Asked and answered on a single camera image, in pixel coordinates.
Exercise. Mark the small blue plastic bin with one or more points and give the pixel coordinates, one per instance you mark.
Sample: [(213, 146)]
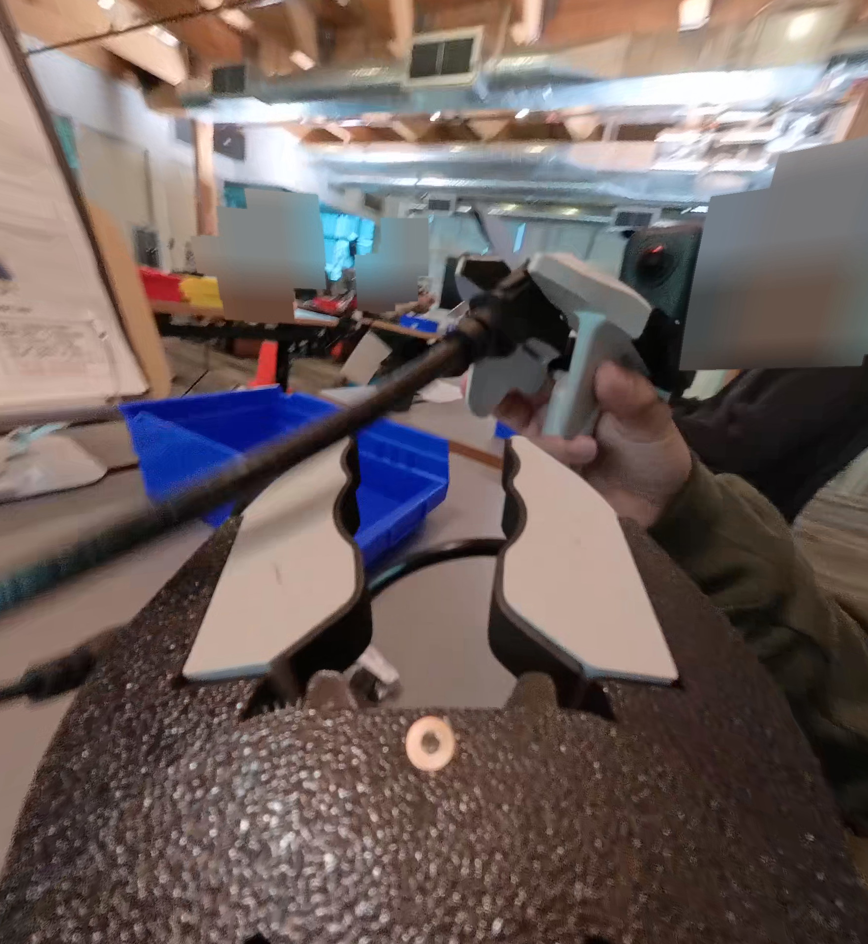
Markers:
[(417, 322)]

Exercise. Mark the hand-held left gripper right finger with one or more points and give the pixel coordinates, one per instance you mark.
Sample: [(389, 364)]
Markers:
[(581, 582)]

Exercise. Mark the person's right forearm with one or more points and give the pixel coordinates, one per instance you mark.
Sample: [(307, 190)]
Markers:
[(773, 590)]

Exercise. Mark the red plastic bin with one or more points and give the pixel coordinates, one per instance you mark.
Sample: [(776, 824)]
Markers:
[(161, 284)]

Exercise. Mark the brown cardboard board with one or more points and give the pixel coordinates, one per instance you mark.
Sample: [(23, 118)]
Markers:
[(131, 310)]

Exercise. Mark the person's dark torso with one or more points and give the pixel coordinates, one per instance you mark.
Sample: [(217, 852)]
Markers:
[(788, 435)]

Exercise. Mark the yellow plastic bin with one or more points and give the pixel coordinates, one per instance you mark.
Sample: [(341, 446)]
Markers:
[(203, 291)]

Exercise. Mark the ceiling air vent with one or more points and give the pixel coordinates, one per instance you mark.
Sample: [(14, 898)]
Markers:
[(442, 57)]

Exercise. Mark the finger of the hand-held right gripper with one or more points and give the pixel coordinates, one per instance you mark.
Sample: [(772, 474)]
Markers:
[(504, 380), (596, 291)]

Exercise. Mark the orange traffic cone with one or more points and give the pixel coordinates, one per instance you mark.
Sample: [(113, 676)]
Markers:
[(264, 365)]

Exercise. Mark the white paper poster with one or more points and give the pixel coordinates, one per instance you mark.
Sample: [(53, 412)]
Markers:
[(20, 258)]

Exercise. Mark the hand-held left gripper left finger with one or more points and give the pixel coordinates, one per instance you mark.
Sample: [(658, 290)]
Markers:
[(286, 575)]

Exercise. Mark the clear plastic packaging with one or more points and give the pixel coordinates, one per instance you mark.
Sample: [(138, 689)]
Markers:
[(28, 468)]

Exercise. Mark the person's right hand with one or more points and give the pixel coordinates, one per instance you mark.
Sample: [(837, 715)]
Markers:
[(640, 450)]

